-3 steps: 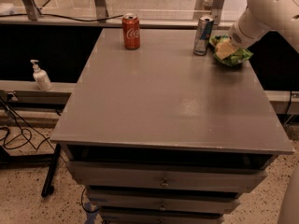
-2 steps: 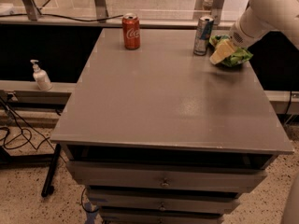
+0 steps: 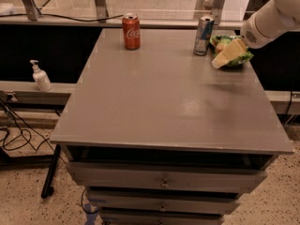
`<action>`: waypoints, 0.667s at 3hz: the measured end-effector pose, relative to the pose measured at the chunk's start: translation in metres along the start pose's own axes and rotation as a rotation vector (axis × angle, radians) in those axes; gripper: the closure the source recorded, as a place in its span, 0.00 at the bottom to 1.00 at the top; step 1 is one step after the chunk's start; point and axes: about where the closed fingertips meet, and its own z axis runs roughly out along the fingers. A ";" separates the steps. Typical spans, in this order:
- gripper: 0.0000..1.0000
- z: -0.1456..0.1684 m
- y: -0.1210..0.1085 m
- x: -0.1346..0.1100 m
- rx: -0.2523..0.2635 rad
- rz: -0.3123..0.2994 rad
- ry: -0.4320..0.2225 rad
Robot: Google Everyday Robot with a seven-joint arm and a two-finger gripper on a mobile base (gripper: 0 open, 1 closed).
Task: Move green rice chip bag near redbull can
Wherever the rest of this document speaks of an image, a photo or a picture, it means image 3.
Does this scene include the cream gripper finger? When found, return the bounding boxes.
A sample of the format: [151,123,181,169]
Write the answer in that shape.
[211,38,249,69]

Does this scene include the green rice chip bag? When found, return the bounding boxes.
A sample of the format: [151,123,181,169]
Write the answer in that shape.
[209,34,255,68]

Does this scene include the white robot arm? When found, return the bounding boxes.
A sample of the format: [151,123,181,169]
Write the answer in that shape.
[210,0,300,68]

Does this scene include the silver blue redbull can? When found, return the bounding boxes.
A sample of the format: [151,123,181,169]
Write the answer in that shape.
[194,15,215,55]

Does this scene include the red coca-cola can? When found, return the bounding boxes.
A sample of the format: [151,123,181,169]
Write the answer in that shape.
[122,13,141,50]

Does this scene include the grey drawer cabinet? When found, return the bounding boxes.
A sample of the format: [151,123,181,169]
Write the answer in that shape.
[52,29,293,218]

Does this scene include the white pump dispenser bottle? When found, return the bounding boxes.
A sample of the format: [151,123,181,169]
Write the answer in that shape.
[30,60,52,91]

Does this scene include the top grey drawer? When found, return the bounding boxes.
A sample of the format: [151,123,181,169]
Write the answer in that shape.
[66,162,267,193]

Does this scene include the grey drawer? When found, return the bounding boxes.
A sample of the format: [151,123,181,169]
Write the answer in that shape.
[88,189,240,215]
[100,210,224,225]
[66,162,267,193]

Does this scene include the middle grey drawer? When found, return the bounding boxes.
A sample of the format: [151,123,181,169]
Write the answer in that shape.
[88,189,240,215]

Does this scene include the bottom grey drawer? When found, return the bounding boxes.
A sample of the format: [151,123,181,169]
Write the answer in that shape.
[100,210,224,225]

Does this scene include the black table leg bar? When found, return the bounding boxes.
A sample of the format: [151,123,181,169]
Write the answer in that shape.
[41,144,61,199]

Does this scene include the black floor cables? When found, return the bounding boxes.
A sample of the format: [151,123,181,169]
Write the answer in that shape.
[0,96,68,164]

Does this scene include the black cable on ledge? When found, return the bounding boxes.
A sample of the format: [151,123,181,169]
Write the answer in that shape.
[0,0,125,23]

